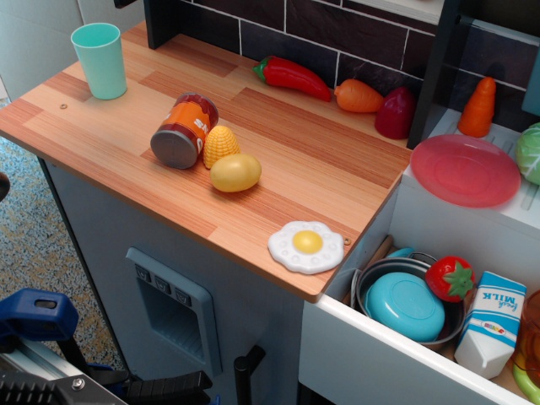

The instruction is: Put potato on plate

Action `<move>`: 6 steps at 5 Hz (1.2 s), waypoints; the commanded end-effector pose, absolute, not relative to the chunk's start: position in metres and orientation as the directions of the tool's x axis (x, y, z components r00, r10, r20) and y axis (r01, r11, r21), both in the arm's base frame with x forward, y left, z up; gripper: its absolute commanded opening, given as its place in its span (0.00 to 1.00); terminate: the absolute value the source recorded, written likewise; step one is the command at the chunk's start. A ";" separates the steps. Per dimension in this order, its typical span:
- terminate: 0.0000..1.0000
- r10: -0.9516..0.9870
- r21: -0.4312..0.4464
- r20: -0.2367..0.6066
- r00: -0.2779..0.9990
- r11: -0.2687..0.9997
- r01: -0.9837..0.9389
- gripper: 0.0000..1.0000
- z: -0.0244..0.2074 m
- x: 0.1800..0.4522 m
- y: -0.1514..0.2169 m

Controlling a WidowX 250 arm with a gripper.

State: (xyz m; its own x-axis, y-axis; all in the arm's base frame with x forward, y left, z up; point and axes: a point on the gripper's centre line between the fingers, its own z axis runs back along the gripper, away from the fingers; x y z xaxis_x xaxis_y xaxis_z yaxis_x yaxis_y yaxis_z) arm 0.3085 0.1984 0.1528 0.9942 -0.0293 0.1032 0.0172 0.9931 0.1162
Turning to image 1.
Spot yellow toy potato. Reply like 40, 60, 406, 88
210, 154, 262, 192

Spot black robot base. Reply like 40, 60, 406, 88
1, 370, 220, 404

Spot pink plastic plate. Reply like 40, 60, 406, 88
410, 134, 521, 208

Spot toy fried egg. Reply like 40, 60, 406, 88
267, 221, 344, 275

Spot yellow toy corn cob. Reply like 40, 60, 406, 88
203, 126, 240, 170

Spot orange toy soup can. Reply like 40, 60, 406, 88
150, 93, 219, 169

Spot red toy chili pepper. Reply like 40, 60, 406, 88
252, 56, 332, 102

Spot short orange toy carrot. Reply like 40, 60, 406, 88
334, 78, 383, 113

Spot grey toy ice dispenser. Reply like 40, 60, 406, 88
126, 247, 222, 377

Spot dark red toy vegetable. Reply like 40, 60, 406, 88
375, 86, 417, 140

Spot grey metal pot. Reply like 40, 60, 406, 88
351, 248, 465, 349

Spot blue plastic bowl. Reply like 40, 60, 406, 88
364, 272, 446, 342

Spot red toy strawberry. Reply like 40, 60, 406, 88
424, 256, 476, 303

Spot upright orange toy carrot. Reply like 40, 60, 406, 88
457, 77, 496, 138

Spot mint green plastic cup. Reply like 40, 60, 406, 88
71, 23, 127, 100

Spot toy milk carton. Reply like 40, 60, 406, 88
454, 272, 527, 379

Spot green toy cabbage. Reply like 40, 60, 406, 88
516, 122, 540, 185

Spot blue clamp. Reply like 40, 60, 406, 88
1, 288, 129, 386

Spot orange transparent toy cup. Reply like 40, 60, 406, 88
512, 291, 539, 384

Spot black cabinet door handle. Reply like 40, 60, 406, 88
234, 345, 266, 405

